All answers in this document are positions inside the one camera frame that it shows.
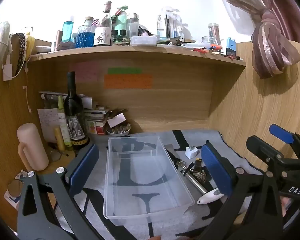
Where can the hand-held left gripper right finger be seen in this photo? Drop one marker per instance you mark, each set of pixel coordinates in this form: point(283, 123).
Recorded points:
point(216, 170)

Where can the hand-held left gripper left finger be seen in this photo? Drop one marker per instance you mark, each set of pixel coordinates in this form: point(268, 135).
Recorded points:
point(85, 165)

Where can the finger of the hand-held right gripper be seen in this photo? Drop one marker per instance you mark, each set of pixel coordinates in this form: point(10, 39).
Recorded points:
point(262, 147)
point(281, 133)

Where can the silver metal tube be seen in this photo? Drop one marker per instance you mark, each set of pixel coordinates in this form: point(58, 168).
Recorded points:
point(195, 181)

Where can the black bar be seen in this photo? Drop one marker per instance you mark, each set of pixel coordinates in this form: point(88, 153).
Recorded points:
point(188, 168)

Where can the white handheld device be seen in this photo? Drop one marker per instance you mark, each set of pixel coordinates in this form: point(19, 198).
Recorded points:
point(210, 197)

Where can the white plug adapter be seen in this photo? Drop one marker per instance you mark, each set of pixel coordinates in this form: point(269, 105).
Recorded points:
point(191, 152)

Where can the small clear clip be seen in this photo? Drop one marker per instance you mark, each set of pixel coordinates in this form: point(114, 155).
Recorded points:
point(181, 163)

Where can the clear plastic bin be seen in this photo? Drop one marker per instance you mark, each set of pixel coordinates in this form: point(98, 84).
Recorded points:
point(140, 175)

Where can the small brown box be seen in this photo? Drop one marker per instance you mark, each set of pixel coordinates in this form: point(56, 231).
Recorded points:
point(198, 165)

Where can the yellow lip balm tube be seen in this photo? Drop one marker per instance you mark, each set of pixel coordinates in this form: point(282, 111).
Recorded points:
point(59, 140)

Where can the yellow-green spray bottle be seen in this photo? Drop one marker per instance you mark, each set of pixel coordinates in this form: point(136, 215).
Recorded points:
point(63, 127)

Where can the white bowl of stones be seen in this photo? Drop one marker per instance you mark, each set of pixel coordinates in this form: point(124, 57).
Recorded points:
point(118, 131)

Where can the wine bottle with elephant label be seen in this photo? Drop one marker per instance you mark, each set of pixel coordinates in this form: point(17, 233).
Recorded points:
point(73, 115)

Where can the white card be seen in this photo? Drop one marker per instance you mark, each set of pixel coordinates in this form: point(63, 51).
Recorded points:
point(116, 120)

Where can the handwritten paper note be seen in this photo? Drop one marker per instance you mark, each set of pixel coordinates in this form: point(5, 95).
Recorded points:
point(47, 125)

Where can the beige mug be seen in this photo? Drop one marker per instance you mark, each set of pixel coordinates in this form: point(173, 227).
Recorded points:
point(31, 147)

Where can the dark hair clip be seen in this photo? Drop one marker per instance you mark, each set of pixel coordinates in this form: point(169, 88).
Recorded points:
point(118, 112)

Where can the grey mat with black letters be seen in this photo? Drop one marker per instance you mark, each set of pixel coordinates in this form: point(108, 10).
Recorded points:
point(130, 227)

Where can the rolled newspaper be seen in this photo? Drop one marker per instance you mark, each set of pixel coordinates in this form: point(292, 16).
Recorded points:
point(50, 96)

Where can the cartoon sticker card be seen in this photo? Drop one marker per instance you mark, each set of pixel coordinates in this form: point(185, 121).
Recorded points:
point(11, 200)

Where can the mauve curtain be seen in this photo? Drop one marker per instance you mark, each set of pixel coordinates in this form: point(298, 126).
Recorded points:
point(272, 42)

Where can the pink sticky note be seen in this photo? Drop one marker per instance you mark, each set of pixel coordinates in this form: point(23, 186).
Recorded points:
point(83, 71)

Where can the orange sticky note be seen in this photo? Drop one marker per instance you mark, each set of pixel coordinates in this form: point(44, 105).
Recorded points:
point(128, 81)

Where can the blue box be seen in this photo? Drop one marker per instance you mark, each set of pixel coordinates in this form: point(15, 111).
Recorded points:
point(230, 47)

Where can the green sticky note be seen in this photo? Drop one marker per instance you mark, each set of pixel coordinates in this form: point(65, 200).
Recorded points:
point(125, 70)

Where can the pile of pens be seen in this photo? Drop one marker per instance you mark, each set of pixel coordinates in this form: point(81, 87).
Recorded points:
point(207, 48)

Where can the small glass jar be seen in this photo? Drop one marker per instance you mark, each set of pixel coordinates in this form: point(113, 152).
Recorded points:
point(207, 40)

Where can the tall glass jar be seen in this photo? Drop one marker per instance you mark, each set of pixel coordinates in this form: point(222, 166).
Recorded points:
point(214, 33)

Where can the white paper tag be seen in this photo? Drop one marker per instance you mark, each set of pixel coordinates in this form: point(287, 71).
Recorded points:
point(7, 72)

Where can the wooden shelf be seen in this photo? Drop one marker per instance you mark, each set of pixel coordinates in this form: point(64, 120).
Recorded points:
point(140, 52)

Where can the blue faceted glass bottle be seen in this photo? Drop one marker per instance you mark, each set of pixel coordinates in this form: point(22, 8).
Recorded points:
point(85, 38)

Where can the brown tube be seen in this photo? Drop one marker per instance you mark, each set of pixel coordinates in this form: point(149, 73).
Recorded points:
point(59, 40)

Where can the clear bottle with illustrated label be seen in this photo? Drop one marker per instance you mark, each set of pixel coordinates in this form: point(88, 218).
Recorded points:
point(103, 35)

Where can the patterned headbands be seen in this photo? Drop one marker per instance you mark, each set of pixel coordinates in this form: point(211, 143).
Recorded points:
point(21, 50)

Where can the dark ink bottles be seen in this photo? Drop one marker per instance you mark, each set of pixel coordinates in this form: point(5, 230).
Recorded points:
point(120, 37)

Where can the tall blue bottle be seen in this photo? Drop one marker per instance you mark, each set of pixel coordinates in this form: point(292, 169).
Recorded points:
point(68, 31)

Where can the white plastic box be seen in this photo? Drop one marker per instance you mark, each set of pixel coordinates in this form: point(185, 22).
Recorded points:
point(143, 41)

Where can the clear cup with metal lid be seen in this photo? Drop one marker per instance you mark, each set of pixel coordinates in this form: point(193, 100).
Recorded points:
point(133, 28)

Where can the mint green pump bottle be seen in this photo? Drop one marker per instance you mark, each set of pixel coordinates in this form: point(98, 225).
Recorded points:
point(121, 21)

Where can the clear plastic bottles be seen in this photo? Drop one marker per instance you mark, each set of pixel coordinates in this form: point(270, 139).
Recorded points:
point(170, 25)

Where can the white plush toy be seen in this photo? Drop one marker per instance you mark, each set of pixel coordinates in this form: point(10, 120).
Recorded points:
point(0, 37)

